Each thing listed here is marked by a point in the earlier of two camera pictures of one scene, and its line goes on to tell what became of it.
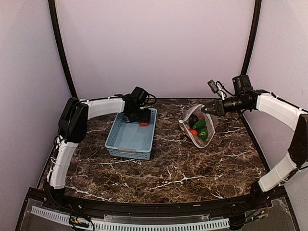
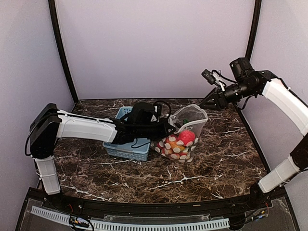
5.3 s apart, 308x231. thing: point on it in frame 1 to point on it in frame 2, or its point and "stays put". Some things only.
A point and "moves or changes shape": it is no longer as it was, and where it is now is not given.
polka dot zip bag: x=199 y=126 to x=181 y=145
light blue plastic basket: x=131 y=140 stays put
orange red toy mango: x=193 y=132 to x=172 y=147
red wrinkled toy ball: x=144 y=124 moves or changes shape
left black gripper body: x=139 y=116 to x=156 y=134
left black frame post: x=61 y=48 stays put
